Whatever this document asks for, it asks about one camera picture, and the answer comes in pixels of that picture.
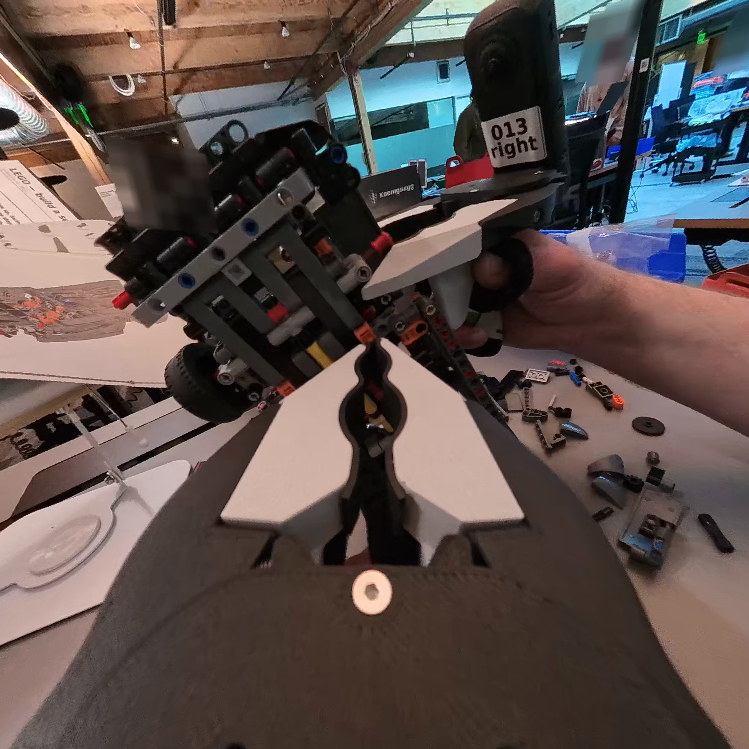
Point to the red bag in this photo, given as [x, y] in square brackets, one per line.
[468, 172]

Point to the grey lego panel assembly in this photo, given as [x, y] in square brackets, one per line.
[655, 509]

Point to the black monitor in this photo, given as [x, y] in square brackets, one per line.
[585, 164]

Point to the blue plastic bin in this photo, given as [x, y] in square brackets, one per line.
[667, 257]

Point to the lego car chassis model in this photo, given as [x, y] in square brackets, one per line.
[232, 240]

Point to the white printed task sheet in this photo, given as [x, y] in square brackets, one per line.
[29, 196]

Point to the pile of lego pieces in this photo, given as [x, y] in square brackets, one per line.
[535, 374]

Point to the black lego disc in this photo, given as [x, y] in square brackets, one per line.
[648, 425]

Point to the small black lego gear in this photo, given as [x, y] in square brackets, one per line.
[633, 483]

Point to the green exit sign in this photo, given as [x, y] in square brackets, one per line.
[79, 114]

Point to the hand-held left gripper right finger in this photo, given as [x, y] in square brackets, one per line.
[456, 462]

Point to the grey curved lego panel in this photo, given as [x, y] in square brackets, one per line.
[610, 490]
[605, 465]

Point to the person's right forearm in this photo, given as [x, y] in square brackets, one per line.
[673, 333]

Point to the dark lego set box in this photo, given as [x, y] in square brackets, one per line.
[404, 190]

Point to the long black lego axle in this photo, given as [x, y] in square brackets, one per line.
[715, 532]

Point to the instruction booklet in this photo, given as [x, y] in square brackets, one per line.
[70, 357]

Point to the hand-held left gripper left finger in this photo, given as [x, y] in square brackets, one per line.
[292, 462]

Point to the silver ventilation duct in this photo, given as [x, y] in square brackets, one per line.
[23, 120]

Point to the person's right hand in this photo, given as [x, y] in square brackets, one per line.
[556, 292]

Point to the orange plastic object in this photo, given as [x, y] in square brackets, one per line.
[728, 279]

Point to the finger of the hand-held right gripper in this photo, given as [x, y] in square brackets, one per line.
[436, 209]
[433, 251]

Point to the dark flat desk pad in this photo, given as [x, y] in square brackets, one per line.
[58, 477]

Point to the black lego axle pin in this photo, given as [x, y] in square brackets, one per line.
[602, 514]

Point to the clear plastic bag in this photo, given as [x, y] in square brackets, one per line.
[620, 237]

